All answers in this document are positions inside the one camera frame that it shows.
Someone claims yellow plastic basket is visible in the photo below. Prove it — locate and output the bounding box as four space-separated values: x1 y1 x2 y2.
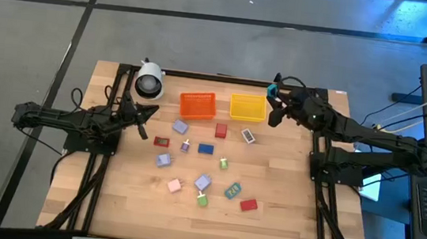
228 92 269 124

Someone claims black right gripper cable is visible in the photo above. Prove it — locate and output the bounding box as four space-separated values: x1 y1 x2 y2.
280 74 310 91

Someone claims red wall charger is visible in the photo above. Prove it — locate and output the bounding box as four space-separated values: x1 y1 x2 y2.
214 122 229 140

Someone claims white digital clock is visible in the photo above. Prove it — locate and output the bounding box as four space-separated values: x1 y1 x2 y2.
240 127 258 146

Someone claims lavender wall charger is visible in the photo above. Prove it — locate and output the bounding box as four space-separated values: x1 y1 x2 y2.
171 119 190 136
154 152 173 170
192 173 214 193

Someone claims red digital clock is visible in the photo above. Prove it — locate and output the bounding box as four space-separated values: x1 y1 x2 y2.
153 135 171 149

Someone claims black aluminium table frame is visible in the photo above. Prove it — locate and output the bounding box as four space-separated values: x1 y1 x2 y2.
0 50 427 239

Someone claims white cable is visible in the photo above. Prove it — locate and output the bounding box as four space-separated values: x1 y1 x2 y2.
379 69 427 131

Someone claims blue rectangular box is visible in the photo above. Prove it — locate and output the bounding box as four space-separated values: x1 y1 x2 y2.
197 142 215 155

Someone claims yellow power plug cable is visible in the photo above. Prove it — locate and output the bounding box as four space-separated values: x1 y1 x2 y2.
370 115 425 143

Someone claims red rectangular box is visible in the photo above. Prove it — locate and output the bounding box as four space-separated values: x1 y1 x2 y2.
238 197 260 214

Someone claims orange plastic basket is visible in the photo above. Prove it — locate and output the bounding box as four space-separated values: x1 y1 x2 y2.
177 88 219 123

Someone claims pink wall charger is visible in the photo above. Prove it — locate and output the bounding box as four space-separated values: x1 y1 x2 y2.
166 176 184 195

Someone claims white camera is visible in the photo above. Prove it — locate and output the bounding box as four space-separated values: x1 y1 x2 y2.
132 56 168 102

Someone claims white paper sheet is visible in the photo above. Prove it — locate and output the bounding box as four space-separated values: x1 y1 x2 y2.
358 170 383 203

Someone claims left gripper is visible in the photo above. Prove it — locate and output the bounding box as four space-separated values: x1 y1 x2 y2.
115 89 161 142

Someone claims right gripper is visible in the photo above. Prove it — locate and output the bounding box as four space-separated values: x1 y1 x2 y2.
266 84 322 133

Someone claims small green plug adapter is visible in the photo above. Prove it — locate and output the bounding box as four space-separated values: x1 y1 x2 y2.
195 190 210 209
217 155 230 171

